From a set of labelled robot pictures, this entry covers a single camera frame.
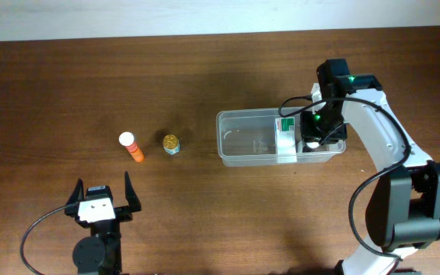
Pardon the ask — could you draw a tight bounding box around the gold lid small jar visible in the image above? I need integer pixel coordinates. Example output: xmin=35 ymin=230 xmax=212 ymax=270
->
xmin=163 ymin=134 xmax=180 ymax=155

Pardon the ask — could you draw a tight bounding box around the white green medicine box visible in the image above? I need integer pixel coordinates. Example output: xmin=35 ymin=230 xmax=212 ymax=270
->
xmin=274 ymin=117 xmax=296 ymax=163

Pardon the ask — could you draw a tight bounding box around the orange tablet tube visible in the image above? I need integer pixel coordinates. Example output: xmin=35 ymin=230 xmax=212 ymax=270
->
xmin=118 ymin=131 xmax=144 ymax=162

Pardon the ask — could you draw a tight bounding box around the black left camera cable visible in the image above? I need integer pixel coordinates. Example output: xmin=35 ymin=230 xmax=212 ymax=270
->
xmin=19 ymin=205 xmax=79 ymax=275

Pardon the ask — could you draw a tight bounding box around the clear plastic container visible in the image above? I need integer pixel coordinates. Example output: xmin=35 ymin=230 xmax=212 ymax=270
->
xmin=216 ymin=108 xmax=346 ymax=167

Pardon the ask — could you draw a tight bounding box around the dark brown syrup bottle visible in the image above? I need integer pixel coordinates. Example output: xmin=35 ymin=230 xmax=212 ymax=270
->
xmin=302 ymin=141 xmax=320 ymax=153

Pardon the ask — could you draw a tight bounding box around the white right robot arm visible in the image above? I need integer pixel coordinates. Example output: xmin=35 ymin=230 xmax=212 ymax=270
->
xmin=300 ymin=59 xmax=440 ymax=274

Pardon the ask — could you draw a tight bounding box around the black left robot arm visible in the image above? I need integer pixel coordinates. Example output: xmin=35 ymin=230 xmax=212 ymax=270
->
xmin=64 ymin=173 xmax=141 ymax=275

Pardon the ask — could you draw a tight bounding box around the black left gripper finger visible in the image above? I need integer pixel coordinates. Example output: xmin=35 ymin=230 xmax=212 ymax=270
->
xmin=125 ymin=171 xmax=141 ymax=212
xmin=66 ymin=178 xmax=84 ymax=208

